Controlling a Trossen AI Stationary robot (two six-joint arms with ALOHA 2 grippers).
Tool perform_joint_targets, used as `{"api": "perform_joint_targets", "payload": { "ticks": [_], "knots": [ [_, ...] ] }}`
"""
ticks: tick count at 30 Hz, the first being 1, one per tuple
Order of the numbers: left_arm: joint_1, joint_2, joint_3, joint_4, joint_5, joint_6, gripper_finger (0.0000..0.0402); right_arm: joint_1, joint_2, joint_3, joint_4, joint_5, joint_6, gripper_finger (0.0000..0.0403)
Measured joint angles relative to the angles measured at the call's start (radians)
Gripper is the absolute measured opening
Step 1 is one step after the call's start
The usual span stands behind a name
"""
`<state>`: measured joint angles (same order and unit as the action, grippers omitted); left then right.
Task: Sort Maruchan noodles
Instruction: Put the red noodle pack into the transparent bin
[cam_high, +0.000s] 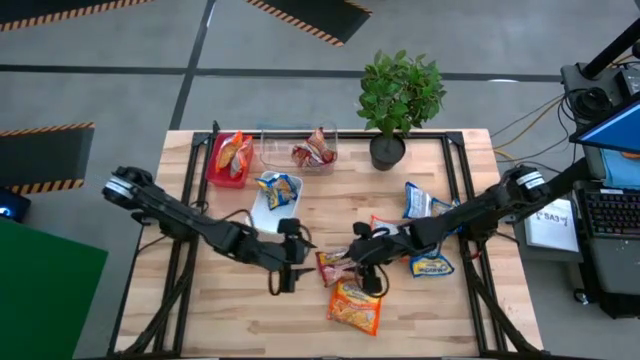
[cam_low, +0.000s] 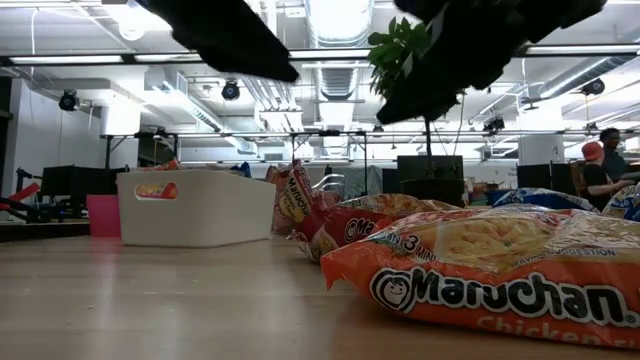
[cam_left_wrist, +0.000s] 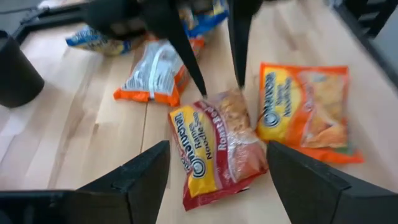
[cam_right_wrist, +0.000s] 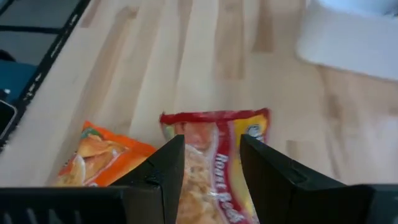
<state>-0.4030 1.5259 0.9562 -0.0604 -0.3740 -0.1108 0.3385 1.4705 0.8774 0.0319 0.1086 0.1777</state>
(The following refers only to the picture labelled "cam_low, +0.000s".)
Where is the orange Maruchan noodle packet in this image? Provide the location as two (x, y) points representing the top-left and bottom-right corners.
(142, 158), (182, 173)
(319, 207), (640, 351)

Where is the black cabinet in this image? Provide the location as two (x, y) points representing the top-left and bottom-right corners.
(516, 162), (574, 204)

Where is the clear plastic bin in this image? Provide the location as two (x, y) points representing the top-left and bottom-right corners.
(309, 173), (347, 221)

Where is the red black machine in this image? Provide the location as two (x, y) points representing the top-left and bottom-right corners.
(0, 167), (51, 225)

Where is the person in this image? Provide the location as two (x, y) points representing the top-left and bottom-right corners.
(598, 127), (640, 182)
(579, 141), (629, 212)

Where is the red plastic bin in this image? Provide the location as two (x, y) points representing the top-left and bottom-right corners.
(85, 193), (122, 239)

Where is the white plastic bin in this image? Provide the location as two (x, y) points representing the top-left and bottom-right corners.
(116, 168), (278, 249)

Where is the red Maruchan noodle packet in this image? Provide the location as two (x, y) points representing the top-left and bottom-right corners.
(293, 193), (462, 265)
(264, 159), (329, 236)

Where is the silver ventilation duct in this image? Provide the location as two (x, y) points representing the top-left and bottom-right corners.
(304, 0), (376, 101)

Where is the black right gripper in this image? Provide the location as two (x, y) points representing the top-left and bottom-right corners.
(377, 0), (609, 125)

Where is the green leafy plant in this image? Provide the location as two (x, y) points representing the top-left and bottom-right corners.
(367, 16), (469, 180)

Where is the black monitor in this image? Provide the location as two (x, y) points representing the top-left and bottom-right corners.
(397, 154), (465, 180)
(39, 164), (131, 197)

